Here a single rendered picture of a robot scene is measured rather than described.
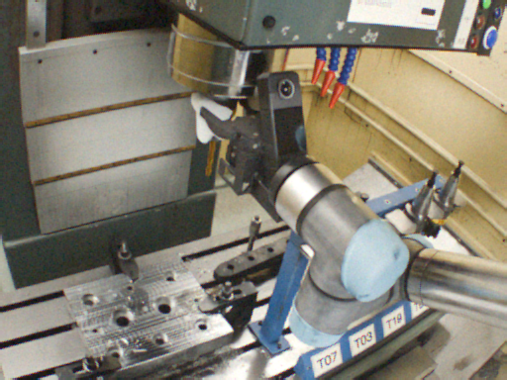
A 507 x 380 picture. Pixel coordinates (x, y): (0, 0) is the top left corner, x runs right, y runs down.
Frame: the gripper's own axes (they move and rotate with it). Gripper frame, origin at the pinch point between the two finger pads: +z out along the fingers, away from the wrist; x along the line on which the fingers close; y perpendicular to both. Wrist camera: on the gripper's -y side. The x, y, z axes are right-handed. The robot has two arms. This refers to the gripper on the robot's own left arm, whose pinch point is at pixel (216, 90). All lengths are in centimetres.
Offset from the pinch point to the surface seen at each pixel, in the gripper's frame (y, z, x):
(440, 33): -18.5, -21.2, 15.5
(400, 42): -16.9, -21.3, 7.9
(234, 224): 90, 55, 53
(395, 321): 53, -23, 44
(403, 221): 24.9, -14.7, 38.5
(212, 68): -7.1, -6.7, -5.6
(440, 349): 74, -34, 70
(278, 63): -7.9, -8.5, 2.6
